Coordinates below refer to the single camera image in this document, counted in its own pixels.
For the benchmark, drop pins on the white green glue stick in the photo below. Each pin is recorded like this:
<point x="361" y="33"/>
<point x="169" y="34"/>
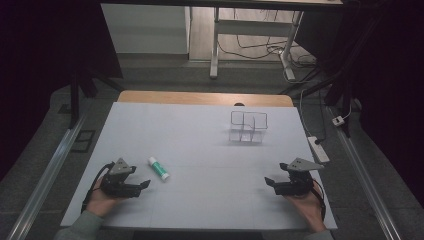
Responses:
<point x="158" y="169"/>

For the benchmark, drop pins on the person's right hand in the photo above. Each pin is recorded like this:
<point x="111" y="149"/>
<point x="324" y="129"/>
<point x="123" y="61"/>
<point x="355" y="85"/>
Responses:
<point x="310" y="208"/>

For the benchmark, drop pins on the person's left hand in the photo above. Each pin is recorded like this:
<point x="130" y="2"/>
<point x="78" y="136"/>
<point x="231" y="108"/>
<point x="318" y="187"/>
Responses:
<point x="99" y="203"/>

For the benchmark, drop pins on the black plug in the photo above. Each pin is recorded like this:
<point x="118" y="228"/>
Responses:
<point x="318" y="141"/>

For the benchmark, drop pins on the white power strip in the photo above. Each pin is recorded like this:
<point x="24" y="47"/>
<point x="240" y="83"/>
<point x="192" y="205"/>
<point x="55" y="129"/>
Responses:
<point x="318" y="150"/>

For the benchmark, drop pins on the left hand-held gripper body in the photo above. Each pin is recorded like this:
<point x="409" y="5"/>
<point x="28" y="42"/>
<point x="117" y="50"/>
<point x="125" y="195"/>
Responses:
<point x="117" y="188"/>

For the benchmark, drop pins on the white table mat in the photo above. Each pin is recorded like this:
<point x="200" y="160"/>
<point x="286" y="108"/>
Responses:
<point x="206" y="173"/>

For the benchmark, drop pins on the metal floor rail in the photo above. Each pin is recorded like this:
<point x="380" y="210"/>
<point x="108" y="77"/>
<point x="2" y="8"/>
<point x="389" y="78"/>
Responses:
<point x="46" y="176"/>
<point x="363" y="176"/>

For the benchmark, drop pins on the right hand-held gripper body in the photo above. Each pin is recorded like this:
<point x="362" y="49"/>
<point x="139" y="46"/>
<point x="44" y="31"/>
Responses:
<point x="296" y="186"/>

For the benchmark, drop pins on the black metal stand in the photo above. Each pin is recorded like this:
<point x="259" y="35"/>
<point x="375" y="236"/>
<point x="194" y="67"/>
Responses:
<point x="75" y="100"/>
<point x="345" y="100"/>

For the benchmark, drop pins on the black table grommet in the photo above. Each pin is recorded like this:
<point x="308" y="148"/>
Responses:
<point x="239" y="104"/>

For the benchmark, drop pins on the small white adapter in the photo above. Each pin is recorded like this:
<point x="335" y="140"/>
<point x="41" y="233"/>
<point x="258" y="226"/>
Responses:
<point x="338" y="120"/>

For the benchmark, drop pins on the white desk frame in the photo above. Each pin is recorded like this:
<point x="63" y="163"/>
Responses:
<point x="253" y="28"/>

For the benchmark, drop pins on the clear acrylic divided organizer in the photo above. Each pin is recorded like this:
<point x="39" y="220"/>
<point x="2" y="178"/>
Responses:
<point x="248" y="135"/>

